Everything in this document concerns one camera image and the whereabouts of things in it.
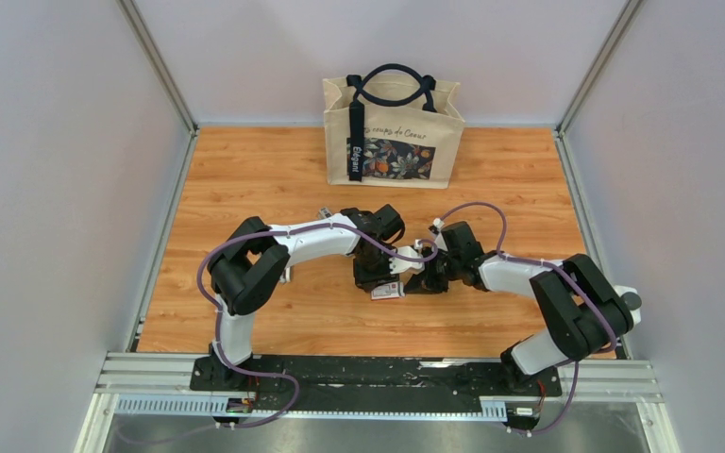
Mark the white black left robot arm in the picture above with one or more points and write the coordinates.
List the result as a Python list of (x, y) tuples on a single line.
[(245, 273)]

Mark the aluminium frame rail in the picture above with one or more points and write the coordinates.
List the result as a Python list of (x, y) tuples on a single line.
[(159, 384)]

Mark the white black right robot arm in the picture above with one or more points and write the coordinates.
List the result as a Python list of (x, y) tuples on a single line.
[(583, 312)]

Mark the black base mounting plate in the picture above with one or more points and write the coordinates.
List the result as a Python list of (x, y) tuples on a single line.
[(376, 384)]

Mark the beige floral tote bag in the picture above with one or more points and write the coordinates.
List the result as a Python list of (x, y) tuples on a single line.
[(391, 128)]

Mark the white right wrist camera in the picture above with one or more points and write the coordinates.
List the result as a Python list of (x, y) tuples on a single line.
[(436, 230)]

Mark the white box with black knob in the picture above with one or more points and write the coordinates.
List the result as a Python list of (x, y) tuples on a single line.
[(632, 300)]

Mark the red white staple box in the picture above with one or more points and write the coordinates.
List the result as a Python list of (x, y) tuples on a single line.
[(391, 290)]

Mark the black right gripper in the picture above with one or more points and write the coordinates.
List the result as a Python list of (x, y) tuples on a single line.
[(425, 284)]

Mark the grey and black stapler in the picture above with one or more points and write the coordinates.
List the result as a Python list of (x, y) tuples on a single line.
[(324, 213)]

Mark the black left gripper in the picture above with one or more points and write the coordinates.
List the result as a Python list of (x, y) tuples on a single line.
[(367, 282)]

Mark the small grey-green stapler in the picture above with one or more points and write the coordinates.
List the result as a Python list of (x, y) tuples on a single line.
[(286, 276)]

